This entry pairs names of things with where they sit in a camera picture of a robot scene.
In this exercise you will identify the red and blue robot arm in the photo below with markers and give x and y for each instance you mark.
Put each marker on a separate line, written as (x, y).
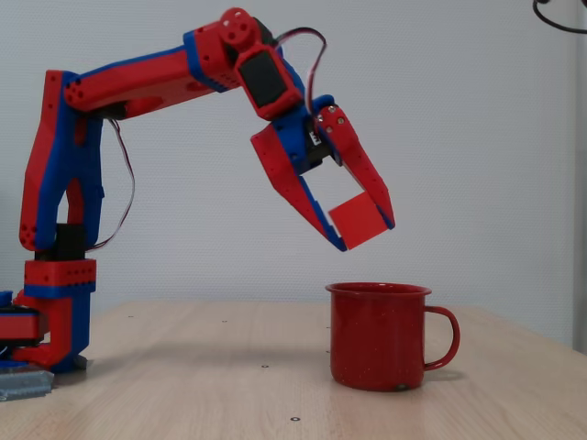
(137, 78)

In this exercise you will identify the red cube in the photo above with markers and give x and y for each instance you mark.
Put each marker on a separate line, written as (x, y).
(360, 222)

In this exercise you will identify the blue gripper with motor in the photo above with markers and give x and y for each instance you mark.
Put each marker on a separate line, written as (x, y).
(290, 148)

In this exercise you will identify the red enamel mug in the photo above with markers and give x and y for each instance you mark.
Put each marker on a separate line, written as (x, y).
(376, 334)

